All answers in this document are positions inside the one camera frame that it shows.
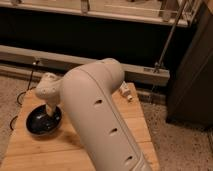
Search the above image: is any black ceramic bowl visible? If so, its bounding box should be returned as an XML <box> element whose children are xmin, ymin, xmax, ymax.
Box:
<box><xmin>26</xmin><ymin>105</ymin><xmax>62</xmax><ymax>136</ymax></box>

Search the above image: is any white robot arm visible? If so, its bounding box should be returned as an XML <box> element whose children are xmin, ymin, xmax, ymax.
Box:
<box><xmin>36</xmin><ymin>58</ymin><xmax>153</xmax><ymax>171</ymax></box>

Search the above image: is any small white bottle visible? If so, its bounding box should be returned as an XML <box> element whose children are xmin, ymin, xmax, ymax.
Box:
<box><xmin>120</xmin><ymin>82</ymin><xmax>133</xmax><ymax>101</ymax></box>

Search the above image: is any metal pole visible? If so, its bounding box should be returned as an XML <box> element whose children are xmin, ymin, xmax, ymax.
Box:
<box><xmin>154</xmin><ymin>0</ymin><xmax>187</xmax><ymax>73</ymax></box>

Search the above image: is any black cable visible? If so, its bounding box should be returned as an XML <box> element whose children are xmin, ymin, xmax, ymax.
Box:
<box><xmin>9</xmin><ymin>59</ymin><xmax>46</xmax><ymax>132</ymax></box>

